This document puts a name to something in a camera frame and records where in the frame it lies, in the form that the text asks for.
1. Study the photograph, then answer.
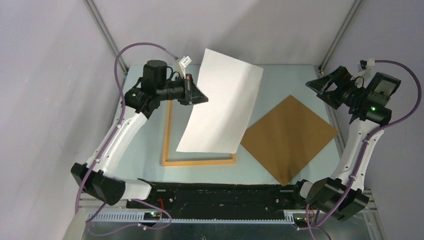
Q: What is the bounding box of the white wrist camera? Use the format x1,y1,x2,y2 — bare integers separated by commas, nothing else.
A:
175,55,192,79
357,58,376,72

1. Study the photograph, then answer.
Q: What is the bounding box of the grey slotted cable duct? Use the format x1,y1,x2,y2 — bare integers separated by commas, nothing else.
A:
86,211,296,224

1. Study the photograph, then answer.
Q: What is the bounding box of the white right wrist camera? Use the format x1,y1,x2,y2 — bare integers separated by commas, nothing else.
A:
357,58,376,72

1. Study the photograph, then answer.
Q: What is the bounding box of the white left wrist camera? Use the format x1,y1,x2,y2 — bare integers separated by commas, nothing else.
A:
175,55,192,79

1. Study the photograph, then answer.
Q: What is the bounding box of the aluminium front rail frame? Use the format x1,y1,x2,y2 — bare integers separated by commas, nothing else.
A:
77,182,387,240

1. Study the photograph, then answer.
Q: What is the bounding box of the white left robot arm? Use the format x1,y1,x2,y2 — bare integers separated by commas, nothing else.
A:
70,56,209,208

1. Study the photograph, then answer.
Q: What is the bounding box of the brown cardboard backing board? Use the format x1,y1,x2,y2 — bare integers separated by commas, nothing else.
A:
241,95,338,186

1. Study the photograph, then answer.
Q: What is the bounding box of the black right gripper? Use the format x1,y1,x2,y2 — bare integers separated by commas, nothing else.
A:
305,66,367,110

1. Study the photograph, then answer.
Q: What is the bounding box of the colourful printed photo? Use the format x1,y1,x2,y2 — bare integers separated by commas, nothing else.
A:
176,48,264,154

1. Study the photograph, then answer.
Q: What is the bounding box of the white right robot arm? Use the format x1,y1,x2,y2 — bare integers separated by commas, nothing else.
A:
290,61,401,222

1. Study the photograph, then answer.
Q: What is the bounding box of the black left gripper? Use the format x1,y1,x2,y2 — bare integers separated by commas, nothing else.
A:
156,74,208,106

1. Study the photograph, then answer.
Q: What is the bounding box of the orange wooden picture frame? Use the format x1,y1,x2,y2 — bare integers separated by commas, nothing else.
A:
161,101,236,167

